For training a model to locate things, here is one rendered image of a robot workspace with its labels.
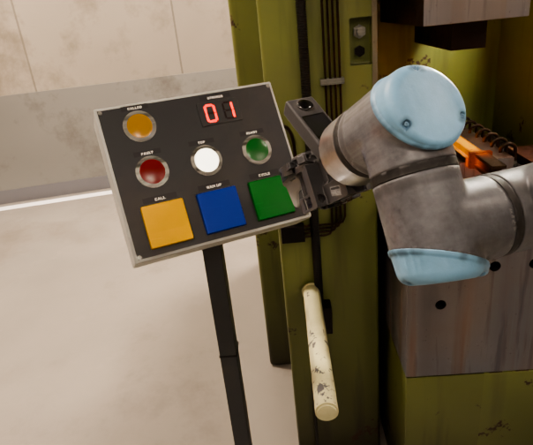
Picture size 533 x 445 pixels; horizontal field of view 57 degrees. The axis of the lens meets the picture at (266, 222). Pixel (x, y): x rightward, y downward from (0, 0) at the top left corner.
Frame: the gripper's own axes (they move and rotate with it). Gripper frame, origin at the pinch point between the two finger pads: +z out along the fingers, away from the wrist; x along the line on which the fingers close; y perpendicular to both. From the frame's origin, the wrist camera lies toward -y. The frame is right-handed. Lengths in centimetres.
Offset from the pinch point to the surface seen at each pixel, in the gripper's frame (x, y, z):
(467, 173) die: 44.7, 6.2, 10.1
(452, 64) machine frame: 76, -27, 35
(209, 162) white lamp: -9.6, -8.2, 10.7
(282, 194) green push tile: 2.1, 0.9, 10.3
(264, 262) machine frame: 24, 11, 98
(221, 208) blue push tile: -10.1, 0.7, 10.3
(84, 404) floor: -50, 44, 138
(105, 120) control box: -25.3, -19.3, 11.1
